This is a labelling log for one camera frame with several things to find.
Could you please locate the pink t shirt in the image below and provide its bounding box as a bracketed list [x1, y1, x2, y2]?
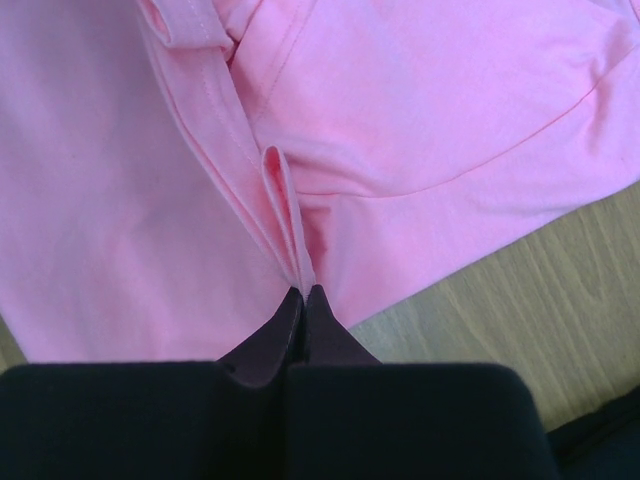
[1, 1, 639, 362]

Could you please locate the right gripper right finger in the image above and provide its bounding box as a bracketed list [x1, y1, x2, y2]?
[289, 286, 555, 479]

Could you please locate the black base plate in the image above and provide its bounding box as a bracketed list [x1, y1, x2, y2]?
[547, 388, 640, 480]

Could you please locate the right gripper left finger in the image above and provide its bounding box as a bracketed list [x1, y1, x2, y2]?
[1, 289, 303, 479]

